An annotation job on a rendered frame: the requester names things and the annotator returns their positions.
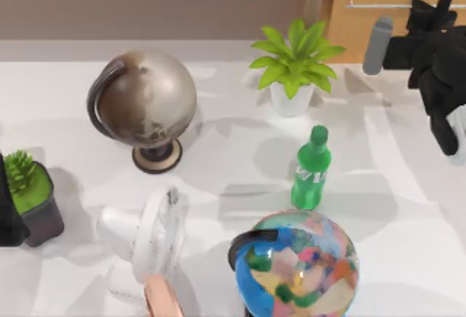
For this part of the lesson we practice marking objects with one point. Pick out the green plant in grey pot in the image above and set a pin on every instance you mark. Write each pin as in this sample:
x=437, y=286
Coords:
x=32, y=200

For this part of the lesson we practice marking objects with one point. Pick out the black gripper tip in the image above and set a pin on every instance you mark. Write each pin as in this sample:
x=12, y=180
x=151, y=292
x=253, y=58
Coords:
x=9, y=215

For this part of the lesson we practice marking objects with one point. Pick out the green plant in white pot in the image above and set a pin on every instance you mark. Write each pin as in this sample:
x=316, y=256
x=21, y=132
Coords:
x=296, y=62

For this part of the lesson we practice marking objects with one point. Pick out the wooden open shelf unit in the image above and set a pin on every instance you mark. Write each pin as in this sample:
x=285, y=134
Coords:
x=156, y=7

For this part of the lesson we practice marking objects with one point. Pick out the salmon pink round object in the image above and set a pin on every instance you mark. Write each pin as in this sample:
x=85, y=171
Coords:
x=162, y=297

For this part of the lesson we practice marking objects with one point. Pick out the pale grey rounded box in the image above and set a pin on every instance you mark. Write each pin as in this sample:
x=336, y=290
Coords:
x=378, y=45

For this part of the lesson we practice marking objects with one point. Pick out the colourful globe with black arc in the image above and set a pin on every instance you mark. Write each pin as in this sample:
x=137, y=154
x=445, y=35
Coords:
x=295, y=269

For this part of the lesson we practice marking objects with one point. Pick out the green bottle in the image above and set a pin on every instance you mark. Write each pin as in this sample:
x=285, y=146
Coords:
x=311, y=171

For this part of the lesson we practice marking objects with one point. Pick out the white table fan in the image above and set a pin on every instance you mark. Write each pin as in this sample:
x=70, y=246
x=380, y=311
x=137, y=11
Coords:
x=153, y=237

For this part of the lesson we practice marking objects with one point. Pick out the wooden cupboard door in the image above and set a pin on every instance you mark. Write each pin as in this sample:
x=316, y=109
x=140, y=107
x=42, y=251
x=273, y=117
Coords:
x=349, y=36

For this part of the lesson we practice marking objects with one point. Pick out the brown and silver globe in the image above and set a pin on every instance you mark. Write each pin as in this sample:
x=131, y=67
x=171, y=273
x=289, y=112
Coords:
x=145, y=98

